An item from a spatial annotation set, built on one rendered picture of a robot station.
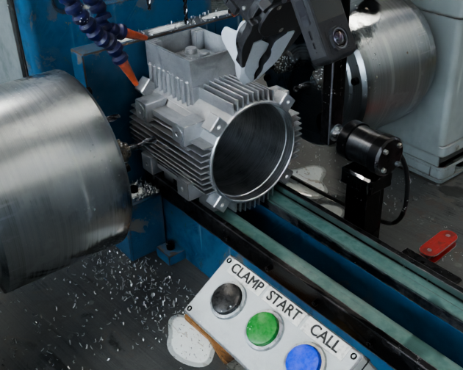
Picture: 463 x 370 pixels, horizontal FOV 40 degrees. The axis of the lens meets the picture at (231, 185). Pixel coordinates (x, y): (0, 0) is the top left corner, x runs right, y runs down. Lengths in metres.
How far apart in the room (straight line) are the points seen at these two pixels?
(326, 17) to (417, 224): 0.60
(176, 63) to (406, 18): 0.41
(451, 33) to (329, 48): 0.55
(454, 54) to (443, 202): 0.27
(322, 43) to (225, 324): 0.29
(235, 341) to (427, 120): 0.78
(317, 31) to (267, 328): 0.29
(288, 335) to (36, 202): 0.34
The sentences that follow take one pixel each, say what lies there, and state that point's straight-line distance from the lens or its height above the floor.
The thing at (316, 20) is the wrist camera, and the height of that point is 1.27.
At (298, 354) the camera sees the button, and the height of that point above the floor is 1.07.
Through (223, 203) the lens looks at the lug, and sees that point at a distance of 0.93.
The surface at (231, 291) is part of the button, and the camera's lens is 0.59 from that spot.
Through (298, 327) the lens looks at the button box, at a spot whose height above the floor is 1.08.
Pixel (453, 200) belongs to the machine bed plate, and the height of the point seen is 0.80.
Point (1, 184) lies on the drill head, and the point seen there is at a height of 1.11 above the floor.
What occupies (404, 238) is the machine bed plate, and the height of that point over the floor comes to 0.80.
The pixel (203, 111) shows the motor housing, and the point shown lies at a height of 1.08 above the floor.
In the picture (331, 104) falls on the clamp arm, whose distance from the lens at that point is 0.96.
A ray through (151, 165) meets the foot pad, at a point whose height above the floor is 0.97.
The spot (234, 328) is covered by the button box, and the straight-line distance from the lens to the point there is 0.58.
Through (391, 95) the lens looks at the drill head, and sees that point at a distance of 1.09.
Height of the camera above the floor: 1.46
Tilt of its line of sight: 31 degrees down
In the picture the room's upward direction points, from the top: 2 degrees counter-clockwise
